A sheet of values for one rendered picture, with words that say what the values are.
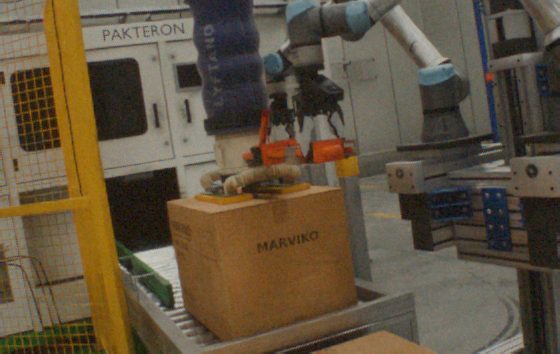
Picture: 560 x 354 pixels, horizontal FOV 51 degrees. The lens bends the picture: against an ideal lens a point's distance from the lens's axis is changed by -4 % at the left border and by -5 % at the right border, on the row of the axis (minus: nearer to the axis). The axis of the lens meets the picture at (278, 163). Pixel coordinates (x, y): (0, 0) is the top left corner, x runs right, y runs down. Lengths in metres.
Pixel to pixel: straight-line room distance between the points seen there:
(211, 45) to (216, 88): 0.13
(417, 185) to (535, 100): 0.41
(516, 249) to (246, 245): 0.74
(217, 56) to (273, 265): 0.66
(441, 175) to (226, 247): 0.67
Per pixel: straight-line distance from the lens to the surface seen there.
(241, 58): 1.93
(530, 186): 1.49
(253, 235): 1.72
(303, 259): 1.78
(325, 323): 1.75
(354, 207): 2.39
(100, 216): 2.30
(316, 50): 1.45
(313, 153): 1.40
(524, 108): 1.78
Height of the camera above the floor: 1.14
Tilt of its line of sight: 3 degrees down
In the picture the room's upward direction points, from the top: 9 degrees counter-clockwise
